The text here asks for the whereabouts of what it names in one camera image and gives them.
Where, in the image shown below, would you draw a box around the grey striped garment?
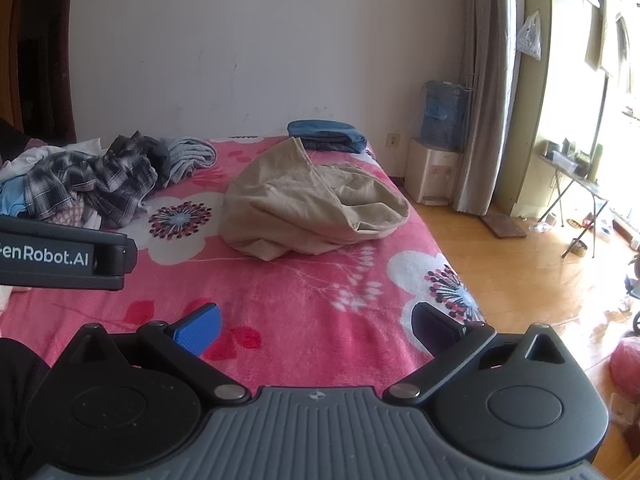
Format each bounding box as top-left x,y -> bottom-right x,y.
160,136 -> 217,188

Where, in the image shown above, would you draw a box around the beige pants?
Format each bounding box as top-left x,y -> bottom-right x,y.
220,136 -> 411,262

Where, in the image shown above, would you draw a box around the pink floral blanket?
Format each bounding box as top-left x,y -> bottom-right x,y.
0,135 -> 488,386

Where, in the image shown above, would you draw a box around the dark wooden wardrobe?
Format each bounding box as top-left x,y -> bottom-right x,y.
0,0 -> 78,143

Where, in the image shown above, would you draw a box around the green bottle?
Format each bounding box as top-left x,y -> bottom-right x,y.
587,144 -> 604,183

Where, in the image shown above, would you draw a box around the light blue garment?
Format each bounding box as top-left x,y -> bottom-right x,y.
0,180 -> 31,217

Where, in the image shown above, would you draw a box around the folded blue clothes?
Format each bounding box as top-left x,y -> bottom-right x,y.
286,119 -> 368,155

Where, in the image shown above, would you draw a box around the hanging plastic bag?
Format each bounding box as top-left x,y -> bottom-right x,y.
516,9 -> 542,61

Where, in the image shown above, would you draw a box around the brown door mat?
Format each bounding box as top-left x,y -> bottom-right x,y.
481,212 -> 528,239

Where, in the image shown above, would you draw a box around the hanging beige garment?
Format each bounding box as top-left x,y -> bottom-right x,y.
585,0 -> 633,81

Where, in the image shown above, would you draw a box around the grey curtain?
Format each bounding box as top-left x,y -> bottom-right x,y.
452,0 -> 518,216

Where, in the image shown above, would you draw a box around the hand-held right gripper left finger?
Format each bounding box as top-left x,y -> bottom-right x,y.
67,303 -> 251,403

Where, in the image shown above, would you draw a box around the dark grey garment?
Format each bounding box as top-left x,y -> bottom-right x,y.
145,137 -> 173,181

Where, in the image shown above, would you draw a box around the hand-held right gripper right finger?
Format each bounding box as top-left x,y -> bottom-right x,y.
384,303 -> 566,403

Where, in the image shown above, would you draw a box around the folding table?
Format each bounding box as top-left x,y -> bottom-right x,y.
537,152 -> 611,258

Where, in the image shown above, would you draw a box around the person's black clothing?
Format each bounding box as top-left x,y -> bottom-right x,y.
0,337 -> 51,480

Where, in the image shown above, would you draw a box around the pink houndstooth garment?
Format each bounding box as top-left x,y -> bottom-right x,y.
50,195 -> 101,228

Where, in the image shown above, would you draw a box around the plaid shirt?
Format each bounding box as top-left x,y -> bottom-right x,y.
24,131 -> 168,231

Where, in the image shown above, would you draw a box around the pale yellow cabinet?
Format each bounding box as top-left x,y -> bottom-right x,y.
495,0 -> 601,218

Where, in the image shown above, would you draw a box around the white water dispenser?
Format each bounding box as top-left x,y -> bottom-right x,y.
404,137 -> 461,206

